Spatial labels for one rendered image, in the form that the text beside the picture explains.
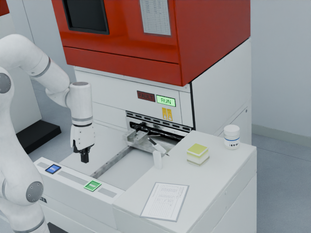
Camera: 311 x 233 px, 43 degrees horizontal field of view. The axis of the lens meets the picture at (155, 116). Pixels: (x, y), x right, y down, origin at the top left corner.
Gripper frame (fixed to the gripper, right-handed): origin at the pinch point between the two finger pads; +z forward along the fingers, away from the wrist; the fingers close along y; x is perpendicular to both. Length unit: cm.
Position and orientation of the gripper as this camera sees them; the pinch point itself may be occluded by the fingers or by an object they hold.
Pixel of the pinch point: (84, 157)
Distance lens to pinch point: 167.9
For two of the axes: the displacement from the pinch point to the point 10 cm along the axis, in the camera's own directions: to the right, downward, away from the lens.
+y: -6.0, 2.7, -7.5
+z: 0.0, 9.4, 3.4
